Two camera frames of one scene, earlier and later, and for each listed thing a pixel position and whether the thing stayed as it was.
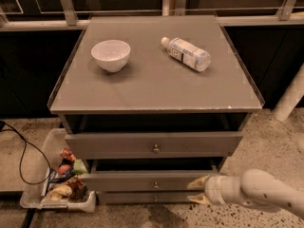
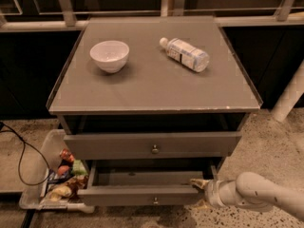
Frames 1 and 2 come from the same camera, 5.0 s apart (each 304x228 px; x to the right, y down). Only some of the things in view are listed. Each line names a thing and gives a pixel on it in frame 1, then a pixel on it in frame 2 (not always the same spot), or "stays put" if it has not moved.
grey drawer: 138,175 → 142,188
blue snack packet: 55,177 stays put
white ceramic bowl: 112,54 stays put
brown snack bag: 73,189 stays put
